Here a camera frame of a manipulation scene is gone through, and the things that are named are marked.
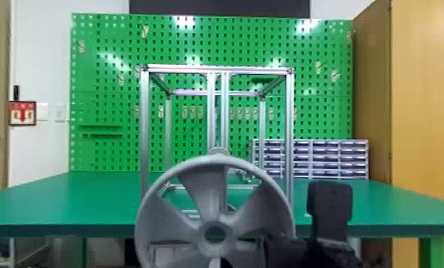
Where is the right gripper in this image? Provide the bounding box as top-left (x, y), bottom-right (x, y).
top-left (263, 233), bottom-right (363, 268)

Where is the grey wheel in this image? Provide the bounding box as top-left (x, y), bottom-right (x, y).
top-left (133, 153), bottom-right (298, 268)

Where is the white drawer cabinet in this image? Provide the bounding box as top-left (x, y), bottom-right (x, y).
top-left (310, 139), bottom-right (370, 180)
top-left (251, 138), bottom-right (312, 180)

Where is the yellow wooden cupboard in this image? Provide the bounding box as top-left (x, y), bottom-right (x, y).
top-left (352, 0), bottom-right (444, 268)

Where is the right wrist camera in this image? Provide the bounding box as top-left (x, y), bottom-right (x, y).
top-left (306, 180), bottom-right (354, 242)

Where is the silver frame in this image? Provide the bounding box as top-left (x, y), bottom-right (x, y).
top-left (138, 63), bottom-right (296, 219)

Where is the white light switch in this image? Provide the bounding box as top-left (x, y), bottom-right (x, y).
top-left (54, 103), bottom-right (68, 124)

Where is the red wall sign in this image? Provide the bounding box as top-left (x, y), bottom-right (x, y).
top-left (9, 100), bottom-right (37, 127)

